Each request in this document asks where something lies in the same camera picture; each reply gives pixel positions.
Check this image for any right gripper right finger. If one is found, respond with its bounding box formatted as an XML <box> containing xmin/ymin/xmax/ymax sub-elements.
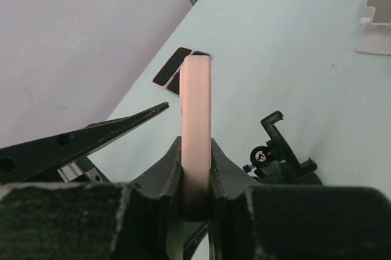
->
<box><xmin>208</xmin><ymin>142</ymin><xmax>390</xmax><ymax>259</ymax></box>

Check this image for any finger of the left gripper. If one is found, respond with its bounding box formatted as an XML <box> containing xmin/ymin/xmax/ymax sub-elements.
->
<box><xmin>1</xmin><ymin>102</ymin><xmax>169</xmax><ymax>182</ymax></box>

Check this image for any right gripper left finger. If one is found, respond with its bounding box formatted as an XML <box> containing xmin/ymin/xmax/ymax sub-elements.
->
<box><xmin>1</xmin><ymin>138</ymin><xmax>183</xmax><ymax>259</ymax></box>

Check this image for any black round base stand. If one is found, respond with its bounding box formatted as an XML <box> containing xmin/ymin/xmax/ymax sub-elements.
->
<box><xmin>243</xmin><ymin>111</ymin><xmax>323</xmax><ymax>186</ymax></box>

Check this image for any black phone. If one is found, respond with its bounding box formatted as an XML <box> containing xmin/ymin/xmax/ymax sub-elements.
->
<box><xmin>167</xmin><ymin>51</ymin><xmax>212</xmax><ymax>96</ymax></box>

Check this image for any pink case phone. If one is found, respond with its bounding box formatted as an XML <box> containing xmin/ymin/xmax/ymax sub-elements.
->
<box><xmin>152</xmin><ymin>47</ymin><xmax>193</xmax><ymax>88</ymax></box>

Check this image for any white phone stand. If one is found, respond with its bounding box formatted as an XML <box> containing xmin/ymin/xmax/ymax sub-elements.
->
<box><xmin>354</xmin><ymin>0</ymin><xmax>390</xmax><ymax>56</ymax></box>

